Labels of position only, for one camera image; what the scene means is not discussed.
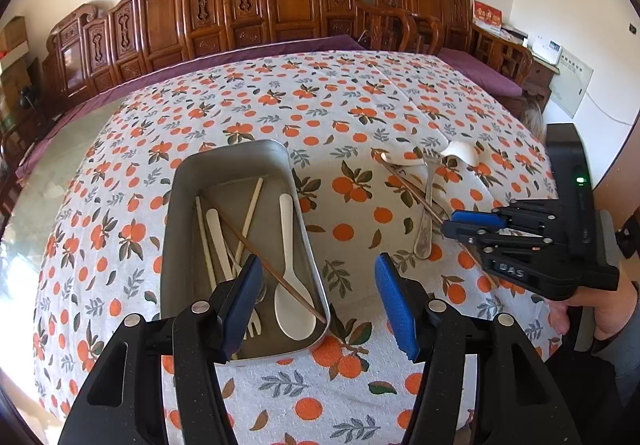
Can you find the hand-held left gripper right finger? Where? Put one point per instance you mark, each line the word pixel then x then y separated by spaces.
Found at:
pixel 397 305

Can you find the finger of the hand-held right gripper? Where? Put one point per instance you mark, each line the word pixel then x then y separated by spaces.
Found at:
pixel 500 247
pixel 477 221

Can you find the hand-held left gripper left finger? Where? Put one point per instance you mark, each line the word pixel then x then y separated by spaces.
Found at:
pixel 242 305

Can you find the brown chopstick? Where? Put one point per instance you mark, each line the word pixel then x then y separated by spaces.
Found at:
pixel 280 277
pixel 415 195

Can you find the white plastic spoon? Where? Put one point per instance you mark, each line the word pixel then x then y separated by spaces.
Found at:
pixel 295 310

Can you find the rectangular metal tray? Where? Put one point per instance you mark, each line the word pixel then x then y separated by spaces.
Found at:
pixel 240 250

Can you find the person's right forearm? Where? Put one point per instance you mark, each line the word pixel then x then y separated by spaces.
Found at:
pixel 620 365

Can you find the person's right hand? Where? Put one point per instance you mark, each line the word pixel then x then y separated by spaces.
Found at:
pixel 617 305

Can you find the white ceramic spoon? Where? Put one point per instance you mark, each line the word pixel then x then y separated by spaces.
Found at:
pixel 462 150

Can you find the pale fluffy bundle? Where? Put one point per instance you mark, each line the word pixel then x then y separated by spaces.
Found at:
pixel 532 117

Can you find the grey electrical panel door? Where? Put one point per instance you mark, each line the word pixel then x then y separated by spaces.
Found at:
pixel 572 82

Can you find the square purple seat cushion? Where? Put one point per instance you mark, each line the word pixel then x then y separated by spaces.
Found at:
pixel 480 70

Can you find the orange print tablecloth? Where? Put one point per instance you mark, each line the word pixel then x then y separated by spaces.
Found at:
pixel 350 115

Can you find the red gift box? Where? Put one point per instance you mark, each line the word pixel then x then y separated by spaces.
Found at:
pixel 487 17

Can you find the long purple seat cushion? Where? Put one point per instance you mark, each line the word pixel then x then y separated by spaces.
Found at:
pixel 150 80

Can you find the brown cardboard box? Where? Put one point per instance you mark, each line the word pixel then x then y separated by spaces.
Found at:
pixel 12 32

